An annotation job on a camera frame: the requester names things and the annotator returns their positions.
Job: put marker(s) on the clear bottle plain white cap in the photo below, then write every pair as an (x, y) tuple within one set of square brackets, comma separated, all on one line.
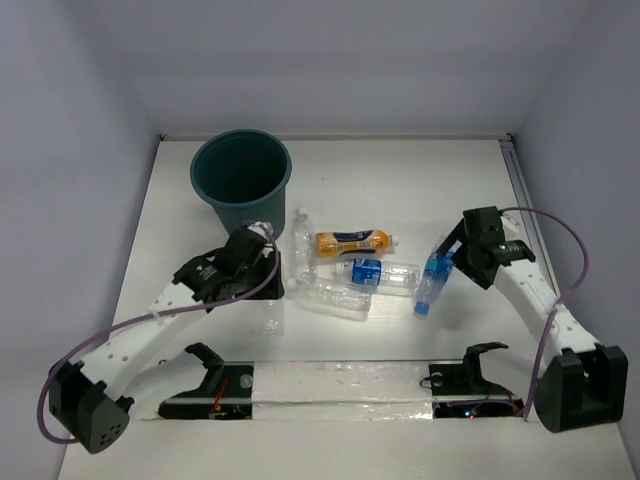
[(271, 321)]

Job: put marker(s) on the clear bottle blue-white cap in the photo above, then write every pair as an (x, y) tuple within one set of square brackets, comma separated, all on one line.
[(327, 297)]

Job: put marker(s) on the blue label water bottle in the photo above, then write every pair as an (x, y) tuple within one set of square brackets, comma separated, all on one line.
[(379, 277)]

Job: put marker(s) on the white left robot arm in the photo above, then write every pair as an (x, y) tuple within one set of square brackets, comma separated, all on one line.
[(85, 389)]

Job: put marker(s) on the orange label drink bottle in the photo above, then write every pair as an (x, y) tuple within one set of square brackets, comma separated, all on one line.
[(366, 242)]

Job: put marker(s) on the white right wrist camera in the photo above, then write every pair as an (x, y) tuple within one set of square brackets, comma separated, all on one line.
[(511, 227)]

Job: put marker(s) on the upright-lying clear ribbed bottle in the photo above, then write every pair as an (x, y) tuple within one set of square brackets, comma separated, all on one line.
[(304, 263)]

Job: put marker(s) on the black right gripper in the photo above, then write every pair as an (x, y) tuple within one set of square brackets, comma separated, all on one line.
[(461, 263)]

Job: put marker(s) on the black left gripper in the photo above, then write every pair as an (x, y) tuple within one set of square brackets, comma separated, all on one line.
[(270, 279)]

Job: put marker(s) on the dark green plastic bin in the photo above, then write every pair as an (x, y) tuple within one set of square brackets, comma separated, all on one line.
[(242, 175)]

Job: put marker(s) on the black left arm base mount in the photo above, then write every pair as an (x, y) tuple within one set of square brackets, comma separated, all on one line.
[(224, 392)]

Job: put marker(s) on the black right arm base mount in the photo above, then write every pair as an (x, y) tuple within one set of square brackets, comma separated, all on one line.
[(459, 389)]

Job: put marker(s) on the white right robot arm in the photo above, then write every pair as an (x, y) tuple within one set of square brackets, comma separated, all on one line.
[(576, 381)]

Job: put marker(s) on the blue cap water bottle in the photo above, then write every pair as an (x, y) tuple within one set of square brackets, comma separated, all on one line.
[(435, 275)]

